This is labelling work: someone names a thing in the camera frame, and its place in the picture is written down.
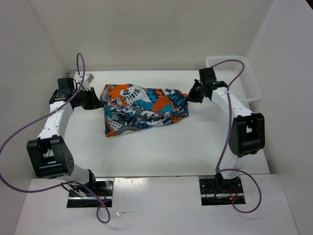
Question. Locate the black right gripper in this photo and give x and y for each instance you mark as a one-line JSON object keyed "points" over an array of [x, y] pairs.
{"points": [[192, 89]]}

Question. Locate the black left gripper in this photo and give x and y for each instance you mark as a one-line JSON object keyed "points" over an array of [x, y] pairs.
{"points": [[94, 102]]}

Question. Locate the colourful patterned shorts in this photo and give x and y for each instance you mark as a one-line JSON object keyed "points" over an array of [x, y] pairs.
{"points": [[132, 108]]}

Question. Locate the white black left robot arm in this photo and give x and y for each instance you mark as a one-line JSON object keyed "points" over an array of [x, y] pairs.
{"points": [[49, 154]]}

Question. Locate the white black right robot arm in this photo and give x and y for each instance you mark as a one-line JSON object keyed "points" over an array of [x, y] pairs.
{"points": [[246, 129]]}

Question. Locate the white plastic basket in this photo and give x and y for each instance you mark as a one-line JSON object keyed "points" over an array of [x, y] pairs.
{"points": [[245, 87]]}

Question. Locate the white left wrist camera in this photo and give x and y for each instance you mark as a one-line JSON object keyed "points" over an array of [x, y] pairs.
{"points": [[84, 83]]}

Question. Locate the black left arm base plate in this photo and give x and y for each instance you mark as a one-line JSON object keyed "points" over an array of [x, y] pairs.
{"points": [[79, 197]]}

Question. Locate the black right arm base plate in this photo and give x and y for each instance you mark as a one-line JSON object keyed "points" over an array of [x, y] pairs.
{"points": [[215, 190]]}

